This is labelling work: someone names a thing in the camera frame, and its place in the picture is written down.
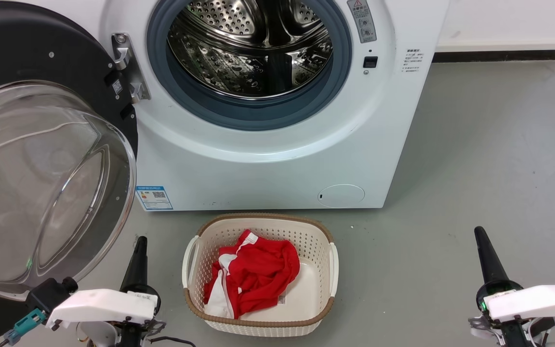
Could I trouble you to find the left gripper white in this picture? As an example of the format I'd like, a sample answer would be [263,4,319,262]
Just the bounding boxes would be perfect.
[45,236,166,347]

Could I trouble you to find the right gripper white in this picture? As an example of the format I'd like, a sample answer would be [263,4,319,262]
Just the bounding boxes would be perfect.
[468,226,555,333]

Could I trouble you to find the black round glass washer door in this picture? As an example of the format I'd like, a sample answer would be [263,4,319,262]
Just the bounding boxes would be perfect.
[0,0,140,347]

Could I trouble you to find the white front-load washing machine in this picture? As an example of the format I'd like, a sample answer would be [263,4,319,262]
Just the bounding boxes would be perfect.
[17,0,451,212]

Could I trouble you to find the metal door hinge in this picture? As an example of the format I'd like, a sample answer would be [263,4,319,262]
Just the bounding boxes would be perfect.
[111,32,152,105]

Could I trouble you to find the blue energy label sticker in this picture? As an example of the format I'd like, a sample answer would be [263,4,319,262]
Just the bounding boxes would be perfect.
[135,185,174,212]

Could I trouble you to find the red and white garment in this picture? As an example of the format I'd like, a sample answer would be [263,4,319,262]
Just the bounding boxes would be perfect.
[203,229,302,320]

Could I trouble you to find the round white drain filter cover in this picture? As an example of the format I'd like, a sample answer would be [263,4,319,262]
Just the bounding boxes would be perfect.
[317,184,366,209]

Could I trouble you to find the cream perforated laundry basket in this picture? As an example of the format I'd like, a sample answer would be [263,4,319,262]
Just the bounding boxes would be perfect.
[182,213,340,337]

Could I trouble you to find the black baseboard strip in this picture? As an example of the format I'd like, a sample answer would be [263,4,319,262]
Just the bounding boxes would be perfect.
[432,49,555,64]

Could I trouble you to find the steel washer drum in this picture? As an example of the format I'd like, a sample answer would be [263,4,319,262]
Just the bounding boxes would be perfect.
[166,0,335,101]

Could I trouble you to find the grey warning sticker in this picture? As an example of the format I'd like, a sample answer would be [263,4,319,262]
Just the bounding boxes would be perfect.
[346,0,378,44]

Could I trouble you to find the thin black cable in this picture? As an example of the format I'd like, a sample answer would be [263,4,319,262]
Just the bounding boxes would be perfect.
[146,335,197,347]

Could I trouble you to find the cable with teal connector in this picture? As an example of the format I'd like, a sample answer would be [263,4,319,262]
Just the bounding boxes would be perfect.
[0,308,47,347]

